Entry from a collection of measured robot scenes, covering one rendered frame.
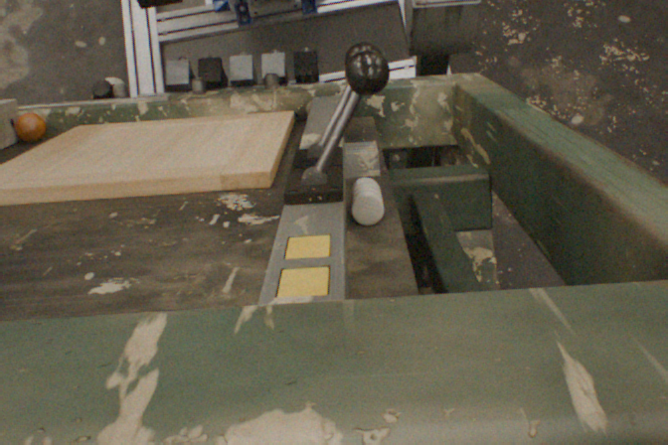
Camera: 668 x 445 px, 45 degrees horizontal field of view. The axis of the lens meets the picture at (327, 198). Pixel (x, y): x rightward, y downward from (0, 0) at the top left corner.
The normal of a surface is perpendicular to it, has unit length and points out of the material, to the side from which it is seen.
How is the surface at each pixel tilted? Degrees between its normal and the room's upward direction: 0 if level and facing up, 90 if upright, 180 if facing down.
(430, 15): 90
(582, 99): 0
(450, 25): 90
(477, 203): 35
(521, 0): 0
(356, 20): 0
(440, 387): 55
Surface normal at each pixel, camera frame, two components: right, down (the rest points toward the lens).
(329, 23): -0.05, -0.36
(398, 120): -0.02, 0.25
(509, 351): -0.07, -0.97
